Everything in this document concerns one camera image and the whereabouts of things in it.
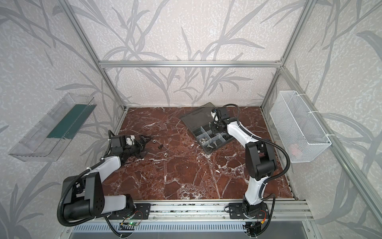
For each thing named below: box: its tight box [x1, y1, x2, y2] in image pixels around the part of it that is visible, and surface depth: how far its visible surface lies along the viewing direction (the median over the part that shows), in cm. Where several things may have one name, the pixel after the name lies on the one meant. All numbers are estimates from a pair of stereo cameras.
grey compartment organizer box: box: [180, 102, 235, 155], surface depth 102 cm
